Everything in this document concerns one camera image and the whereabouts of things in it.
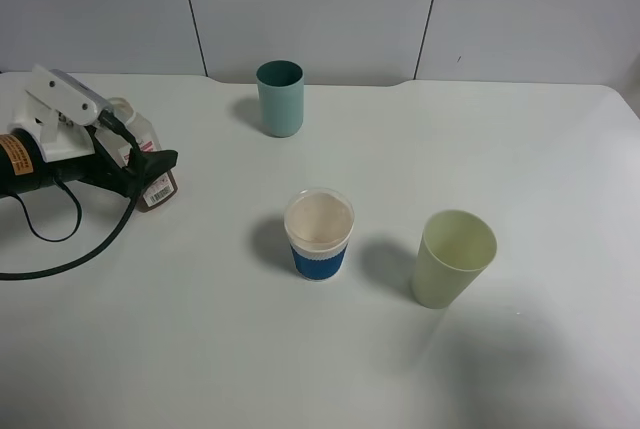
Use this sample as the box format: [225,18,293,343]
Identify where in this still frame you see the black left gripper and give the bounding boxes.
[40,128,178,198]

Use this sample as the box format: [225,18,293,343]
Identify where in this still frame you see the plastic drink bottle brown liquid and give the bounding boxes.
[99,97,178,212]

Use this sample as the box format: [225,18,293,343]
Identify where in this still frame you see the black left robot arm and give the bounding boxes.
[1,129,178,198]

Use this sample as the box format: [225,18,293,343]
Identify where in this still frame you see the teal plastic cup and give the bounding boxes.
[256,60,304,138]

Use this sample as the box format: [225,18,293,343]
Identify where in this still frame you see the white cup blue sleeve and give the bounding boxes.
[283,188,355,281]

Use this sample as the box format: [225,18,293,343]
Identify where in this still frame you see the light green plastic cup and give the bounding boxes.
[411,209,498,309]

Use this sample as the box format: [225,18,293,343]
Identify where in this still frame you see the black camera cable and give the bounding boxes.
[0,111,146,282]

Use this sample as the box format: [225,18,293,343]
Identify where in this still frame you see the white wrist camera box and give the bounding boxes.
[8,65,113,163]

